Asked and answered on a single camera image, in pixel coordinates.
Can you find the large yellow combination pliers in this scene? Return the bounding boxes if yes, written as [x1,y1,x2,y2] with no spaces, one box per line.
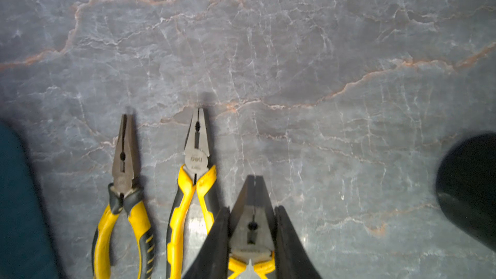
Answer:
[167,108,220,278]

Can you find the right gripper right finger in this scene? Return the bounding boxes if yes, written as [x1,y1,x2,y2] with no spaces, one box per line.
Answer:
[275,206,321,279]

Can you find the teal plastic storage box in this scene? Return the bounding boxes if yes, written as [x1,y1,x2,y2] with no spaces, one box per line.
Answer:
[1,124,59,278]

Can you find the black plant pot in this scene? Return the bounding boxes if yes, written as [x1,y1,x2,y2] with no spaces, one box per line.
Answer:
[435,132,495,251]

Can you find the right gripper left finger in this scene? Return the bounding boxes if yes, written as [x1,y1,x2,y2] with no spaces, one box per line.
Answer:
[183,207,230,279]

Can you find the yellow black combination pliers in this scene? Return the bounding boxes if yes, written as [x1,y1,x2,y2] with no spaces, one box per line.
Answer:
[227,175,276,278]

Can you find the yellow needle nose pliers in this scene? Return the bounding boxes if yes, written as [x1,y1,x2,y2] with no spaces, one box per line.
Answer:
[92,114,156,278]

